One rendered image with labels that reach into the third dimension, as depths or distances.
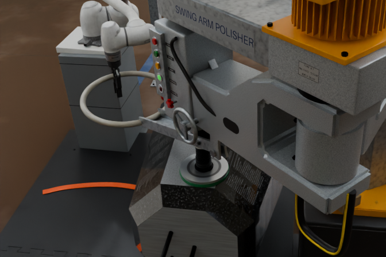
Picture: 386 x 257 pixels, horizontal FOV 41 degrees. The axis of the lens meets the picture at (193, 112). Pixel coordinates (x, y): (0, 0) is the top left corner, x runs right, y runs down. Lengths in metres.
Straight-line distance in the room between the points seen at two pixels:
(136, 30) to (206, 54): 0.92
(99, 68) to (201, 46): 1.79
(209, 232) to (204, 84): 0.73
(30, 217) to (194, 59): 2.02
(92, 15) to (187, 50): 1.81
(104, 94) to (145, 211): 1.51
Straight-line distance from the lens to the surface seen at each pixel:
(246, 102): 1.64
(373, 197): 2.32
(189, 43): 1.82
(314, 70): 1.33
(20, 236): 3.45
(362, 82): 1.27
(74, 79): 3.70
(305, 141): 1.51
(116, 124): 2.51
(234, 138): 1.78
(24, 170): 4.00
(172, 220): 2.27
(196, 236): 2.31
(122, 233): 3.26
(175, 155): 2.40
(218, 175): 2.23
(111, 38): 2.72
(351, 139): 1.50
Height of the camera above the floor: 2.30
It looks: 32 degrees down
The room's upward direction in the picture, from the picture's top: 5 degrees counter-clockwise
